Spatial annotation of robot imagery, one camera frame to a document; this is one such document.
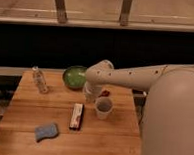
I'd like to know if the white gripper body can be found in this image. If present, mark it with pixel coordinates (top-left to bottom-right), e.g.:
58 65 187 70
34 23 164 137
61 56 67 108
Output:
83 82 102 103

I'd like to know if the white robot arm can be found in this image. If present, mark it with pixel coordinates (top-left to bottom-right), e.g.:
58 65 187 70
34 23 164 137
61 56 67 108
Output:
84 60 194 155

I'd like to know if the small red object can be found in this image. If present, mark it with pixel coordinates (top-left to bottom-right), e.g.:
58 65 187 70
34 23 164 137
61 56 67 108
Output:
99 90 111 97

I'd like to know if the clear plastic cup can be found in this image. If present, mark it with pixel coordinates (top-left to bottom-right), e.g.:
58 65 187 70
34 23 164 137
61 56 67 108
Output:
95 96 113 120

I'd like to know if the green bowl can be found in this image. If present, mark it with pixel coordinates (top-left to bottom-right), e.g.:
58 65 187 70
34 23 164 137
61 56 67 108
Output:
62 65 86 90

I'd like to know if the clear plastic water bottle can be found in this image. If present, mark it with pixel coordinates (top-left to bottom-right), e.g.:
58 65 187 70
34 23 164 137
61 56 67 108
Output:
32 67 49 93

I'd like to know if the blue sponge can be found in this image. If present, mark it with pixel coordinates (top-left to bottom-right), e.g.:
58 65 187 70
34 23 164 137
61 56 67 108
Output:
34 123 59 142

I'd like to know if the right metal railing post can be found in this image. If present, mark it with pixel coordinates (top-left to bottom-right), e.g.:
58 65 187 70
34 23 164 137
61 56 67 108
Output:
119 0 133 26

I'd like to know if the metal railing post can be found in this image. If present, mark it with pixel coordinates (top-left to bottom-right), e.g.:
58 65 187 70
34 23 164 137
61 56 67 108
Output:
119 0 133 26
55 0 68 24

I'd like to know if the left metal railing post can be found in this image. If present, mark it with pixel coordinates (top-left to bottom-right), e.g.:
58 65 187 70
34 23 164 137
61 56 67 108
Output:
55 0 68 24

